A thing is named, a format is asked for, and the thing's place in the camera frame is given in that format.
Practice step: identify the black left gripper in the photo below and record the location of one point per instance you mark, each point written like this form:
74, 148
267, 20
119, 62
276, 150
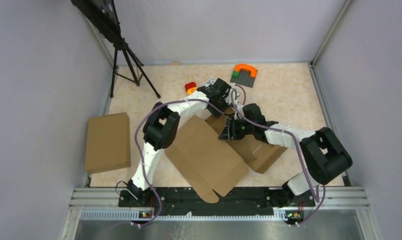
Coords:
217, 114

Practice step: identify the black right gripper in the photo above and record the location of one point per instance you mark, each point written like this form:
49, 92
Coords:
234, 134

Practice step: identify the large cardboard box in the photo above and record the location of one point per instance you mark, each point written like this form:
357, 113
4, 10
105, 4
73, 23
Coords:
213, 167

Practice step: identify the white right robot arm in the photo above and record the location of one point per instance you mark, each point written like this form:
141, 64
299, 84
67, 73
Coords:
321, 154

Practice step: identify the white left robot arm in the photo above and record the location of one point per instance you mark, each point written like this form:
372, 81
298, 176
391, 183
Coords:
160, 127

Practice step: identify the blue playing card box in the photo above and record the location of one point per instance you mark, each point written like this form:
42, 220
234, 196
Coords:
210, 82

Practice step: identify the small folded cardboard box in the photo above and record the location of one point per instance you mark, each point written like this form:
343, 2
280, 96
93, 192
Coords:
108, 145

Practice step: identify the green small toy brick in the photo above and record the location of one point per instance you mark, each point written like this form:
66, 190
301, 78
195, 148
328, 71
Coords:
235, 74

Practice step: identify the yellow oval toy block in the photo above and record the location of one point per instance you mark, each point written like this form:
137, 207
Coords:
190, 90

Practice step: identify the red oval plastic block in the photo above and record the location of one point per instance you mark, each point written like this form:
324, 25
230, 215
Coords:
190, 84

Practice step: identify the orange arch toy block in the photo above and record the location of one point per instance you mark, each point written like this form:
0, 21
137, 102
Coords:
247, 68

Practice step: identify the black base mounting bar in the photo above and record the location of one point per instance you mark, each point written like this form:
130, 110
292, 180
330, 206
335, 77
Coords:
240, 201

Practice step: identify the black tripod stand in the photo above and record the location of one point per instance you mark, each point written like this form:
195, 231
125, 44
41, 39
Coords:
103, 15

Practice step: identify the grey lego base plate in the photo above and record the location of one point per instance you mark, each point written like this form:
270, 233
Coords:
243, 79

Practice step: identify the aluminium front rail frame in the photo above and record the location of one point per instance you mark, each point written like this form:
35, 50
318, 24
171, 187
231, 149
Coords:
101, 203

